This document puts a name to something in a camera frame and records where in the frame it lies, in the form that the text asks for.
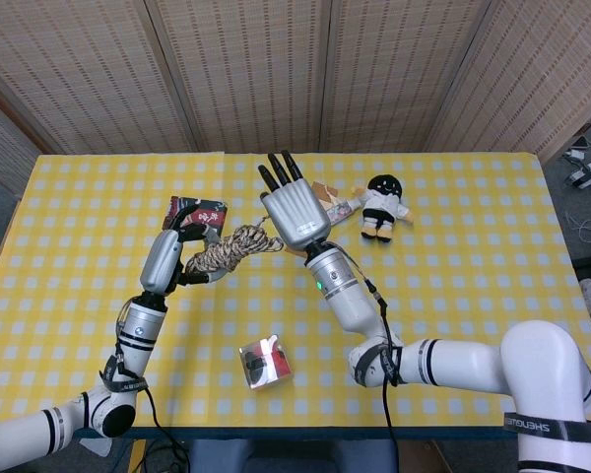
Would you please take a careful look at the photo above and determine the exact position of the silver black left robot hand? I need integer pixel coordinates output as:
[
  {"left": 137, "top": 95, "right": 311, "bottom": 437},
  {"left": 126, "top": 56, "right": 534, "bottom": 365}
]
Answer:
[{"left": 140, "top": 204, "right": 223, "bottom": 296}]

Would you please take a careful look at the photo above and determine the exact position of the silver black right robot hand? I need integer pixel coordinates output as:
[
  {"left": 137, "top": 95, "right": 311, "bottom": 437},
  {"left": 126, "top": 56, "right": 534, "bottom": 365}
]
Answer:
[{"left": 257, "top": 150, "right": 333, "bottom": 249}]

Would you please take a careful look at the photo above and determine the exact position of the beige black braided rope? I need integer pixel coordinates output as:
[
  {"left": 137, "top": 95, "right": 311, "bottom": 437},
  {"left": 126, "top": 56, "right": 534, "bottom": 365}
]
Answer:
[{"left": 184, "top": 216, "right": 286, "bottom": 277}]

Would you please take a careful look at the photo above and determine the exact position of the brown cardboard card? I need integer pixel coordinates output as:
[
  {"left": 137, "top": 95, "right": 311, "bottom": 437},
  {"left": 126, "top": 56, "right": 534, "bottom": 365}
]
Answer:
[{"left": 310, "top": 180, "right": 344, "bottom": 208}]

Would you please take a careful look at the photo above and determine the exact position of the white printed tube packet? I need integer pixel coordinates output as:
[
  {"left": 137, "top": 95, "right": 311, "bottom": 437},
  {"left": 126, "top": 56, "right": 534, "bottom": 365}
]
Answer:
[{"left": 324, "top": 191, "right": 361, "bottom": 228}]

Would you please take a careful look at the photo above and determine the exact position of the black red card box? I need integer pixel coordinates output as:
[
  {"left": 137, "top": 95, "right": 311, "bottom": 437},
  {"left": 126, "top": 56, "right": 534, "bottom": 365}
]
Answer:
[{"left": 161, "top": 195, "right": 230, "bottom": 242}]

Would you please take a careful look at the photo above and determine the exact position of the black white plush doll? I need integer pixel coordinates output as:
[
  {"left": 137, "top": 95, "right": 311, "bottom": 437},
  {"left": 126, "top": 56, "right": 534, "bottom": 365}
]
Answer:
[{"left": 352, "top": 174, "right": 416, "bottom": 243}]

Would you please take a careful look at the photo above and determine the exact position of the clear plastic cube box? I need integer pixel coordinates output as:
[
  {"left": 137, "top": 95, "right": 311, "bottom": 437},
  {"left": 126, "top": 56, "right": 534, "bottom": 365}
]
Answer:
[{"left": 238, "top": 333, "right": 295, "bottom": 392}]

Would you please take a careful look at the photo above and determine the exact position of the woven folding screen panel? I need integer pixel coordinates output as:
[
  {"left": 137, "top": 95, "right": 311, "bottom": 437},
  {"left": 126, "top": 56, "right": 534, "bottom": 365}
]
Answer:
[
  {"left": 319, "top": 0, "right": 496, "bottom": 153},
  {"left": 426, "top": 0, "right": 591, "bottom": 164},
  {"left": 0, "top": 0, "right": 198, "bottom": 155},
  {"left": 145, "top": 0, "right": 334, "bottom": 153},
  {"left": 0, "top": 73, "right": 45, "bottom": 198}
]

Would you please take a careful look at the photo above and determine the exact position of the yellow white checked tablecloth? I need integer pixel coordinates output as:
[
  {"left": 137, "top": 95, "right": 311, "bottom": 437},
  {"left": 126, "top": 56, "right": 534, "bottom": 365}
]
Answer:
[{"left": 0, "top": 151, "right": 591, "bottom": 430}]

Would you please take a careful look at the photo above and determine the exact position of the grey device on floor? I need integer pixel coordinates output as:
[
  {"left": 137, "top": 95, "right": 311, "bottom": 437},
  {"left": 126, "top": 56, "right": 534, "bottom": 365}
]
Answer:
[{"left": 563, "top": 135, "right": 591, "bottom": 191}]

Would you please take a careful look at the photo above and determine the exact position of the black velcro strap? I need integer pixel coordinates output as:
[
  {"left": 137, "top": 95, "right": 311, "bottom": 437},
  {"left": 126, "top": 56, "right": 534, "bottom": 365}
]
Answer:
[
  {"left": 502, "top": 411, "right": 591, "bottom": 445},
  {"left": 350, "top": 344, "right": 406, "bottom": 388},
  {"left": 99, "top": 355, "right": 150, "bottom": 394}
]

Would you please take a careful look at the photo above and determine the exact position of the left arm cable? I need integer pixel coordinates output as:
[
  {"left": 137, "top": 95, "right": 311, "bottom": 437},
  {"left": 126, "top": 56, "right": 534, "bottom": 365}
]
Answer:
[{"left": 98, "top": 300, "right": 188, "bottom": 473}]

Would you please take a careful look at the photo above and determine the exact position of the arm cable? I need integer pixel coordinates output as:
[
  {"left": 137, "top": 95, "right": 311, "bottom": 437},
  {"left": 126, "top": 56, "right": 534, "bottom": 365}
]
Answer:
[
  {"left": 324, "top": 239, "right": 405, "bottom": 473},
  {"left": 98, "top": 300, "right": 188, "bottom": 473}
]

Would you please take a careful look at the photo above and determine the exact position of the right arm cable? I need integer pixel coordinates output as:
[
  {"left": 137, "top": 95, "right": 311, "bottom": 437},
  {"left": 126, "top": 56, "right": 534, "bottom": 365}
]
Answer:
[{"left": 324, "top": 239, "right": 405, "bottom": 473}]

